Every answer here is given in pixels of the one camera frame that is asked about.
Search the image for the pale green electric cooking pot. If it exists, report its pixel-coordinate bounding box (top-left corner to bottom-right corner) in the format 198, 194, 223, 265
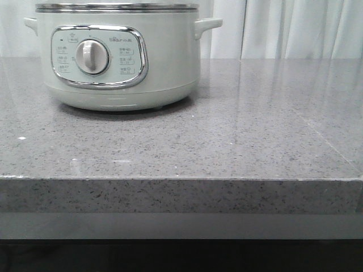
24, 9, 223, 111

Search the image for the glass pot lid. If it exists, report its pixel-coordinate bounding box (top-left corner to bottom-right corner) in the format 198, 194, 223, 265
35, 2, 199, 11

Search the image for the white pleated curtain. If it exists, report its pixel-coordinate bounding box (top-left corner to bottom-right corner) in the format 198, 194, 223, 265
0, 0, 363, 60

